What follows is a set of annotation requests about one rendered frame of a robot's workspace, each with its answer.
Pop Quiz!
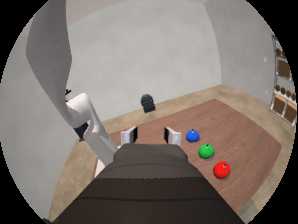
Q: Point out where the red dome bell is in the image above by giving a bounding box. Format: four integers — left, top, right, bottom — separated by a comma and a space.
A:
213, 161, 230, 179

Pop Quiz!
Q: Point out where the green dome bell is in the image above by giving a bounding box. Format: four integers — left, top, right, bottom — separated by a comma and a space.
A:
198, 144, 214, 159

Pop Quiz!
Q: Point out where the blue dome bell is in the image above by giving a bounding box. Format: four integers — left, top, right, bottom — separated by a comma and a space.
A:
186, 129, 199, 142

